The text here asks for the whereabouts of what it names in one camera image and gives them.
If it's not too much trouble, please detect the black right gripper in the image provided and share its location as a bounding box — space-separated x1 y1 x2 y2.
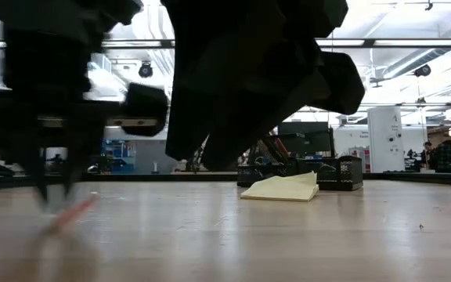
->
164 23 366 172

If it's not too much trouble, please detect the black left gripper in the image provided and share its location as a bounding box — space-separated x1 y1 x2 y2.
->
0 81 170 197

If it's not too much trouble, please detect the orange pencil with eraser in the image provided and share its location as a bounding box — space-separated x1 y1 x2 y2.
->
33 191 102 246

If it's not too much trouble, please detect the yellow sticky note pad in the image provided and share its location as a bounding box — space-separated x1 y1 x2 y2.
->
240 171 321 203

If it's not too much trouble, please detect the black mesh desk organizer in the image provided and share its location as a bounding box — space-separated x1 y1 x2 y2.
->
236 135 365 192

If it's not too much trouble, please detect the blue storage shelf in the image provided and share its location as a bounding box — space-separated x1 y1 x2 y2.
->
99 139 136 174

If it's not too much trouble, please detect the black ceiling spotlight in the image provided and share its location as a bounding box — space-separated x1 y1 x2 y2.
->
138 61 155 80
413 63 432 78

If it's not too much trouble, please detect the dark background monitor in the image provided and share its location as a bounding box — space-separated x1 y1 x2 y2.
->
276 121 335 157

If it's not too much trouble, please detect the white pillar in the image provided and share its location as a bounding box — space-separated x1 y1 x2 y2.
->
367 106 405 173

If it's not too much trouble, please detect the person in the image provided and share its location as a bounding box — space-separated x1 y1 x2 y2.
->
420 140 436 172
435 139 451 173

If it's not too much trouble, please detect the black aluminium table frame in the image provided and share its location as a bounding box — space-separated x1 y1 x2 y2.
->
0 172 451 192

